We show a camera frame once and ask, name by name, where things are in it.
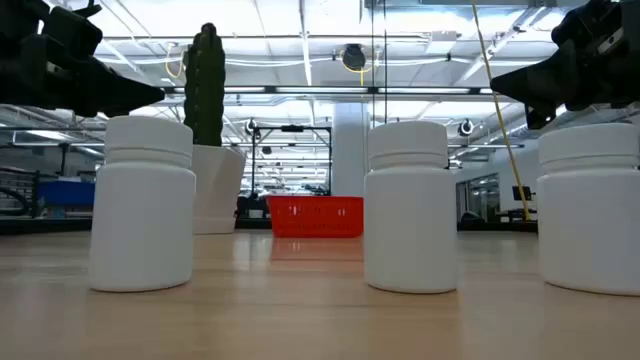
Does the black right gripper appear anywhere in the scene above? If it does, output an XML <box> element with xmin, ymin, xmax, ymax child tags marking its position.
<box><xmin>490</xmin><ymin>0</ymin><xmax>640</xmax><ymax>131</ymax></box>

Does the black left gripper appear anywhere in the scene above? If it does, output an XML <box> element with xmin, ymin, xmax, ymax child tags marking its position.
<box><xmin>0</xmin><ymin>0</ymin><xmax>166</xmax><ymax>119</ymax></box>

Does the white pill bottle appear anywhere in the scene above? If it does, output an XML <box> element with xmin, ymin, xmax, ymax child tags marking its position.
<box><xmin>363</xmin><ymin>120</ymin><xmax>459</xmax><ymax>295</ymax></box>
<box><xmin>536</xmin><ymin>122</ymin><xmax>640</xmax><ymax>297</ymax></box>

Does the white ball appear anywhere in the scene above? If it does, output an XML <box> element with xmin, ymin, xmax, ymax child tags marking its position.
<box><xmin>88</xmin><ymin>115</ymin><xmax>197</xmax><ymax>294</ymax></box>

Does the red plastic basket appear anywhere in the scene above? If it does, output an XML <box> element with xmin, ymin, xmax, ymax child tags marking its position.
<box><xmin>266</xmin><ymin>195</ymin><xmax>365</xmax><ymax>239</ymax></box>

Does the green cactus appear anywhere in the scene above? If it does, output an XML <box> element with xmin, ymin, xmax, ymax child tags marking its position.
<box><xmin>182</xmin><ymin>22</ymin><xmax>227</xmax><ymax>148</ymax></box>

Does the blue plastic bin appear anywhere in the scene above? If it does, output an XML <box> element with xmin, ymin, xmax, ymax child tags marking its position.
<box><xmin>37</xmin><ymin>179</ymin><xmax>96</xmax><ymax>209</ymax></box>

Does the white building column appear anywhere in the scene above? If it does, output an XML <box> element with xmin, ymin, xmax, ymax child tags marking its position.
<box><xmin>331</xmin><ymin>102</ymin><xmax>371</xmax><ymax>198</ymax></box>

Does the yellow hanging hose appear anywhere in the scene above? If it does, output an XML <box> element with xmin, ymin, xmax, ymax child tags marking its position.
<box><xmin>470</xmin><ymin>0</ymin><xmax>532</xmax><ymax>222</ymax></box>

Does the black aluminium table frame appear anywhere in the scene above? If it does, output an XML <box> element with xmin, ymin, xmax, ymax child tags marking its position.
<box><xmin>0</xmin><ymin>215</ymin><xmax>539</xmax><ymax>236</ymax></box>

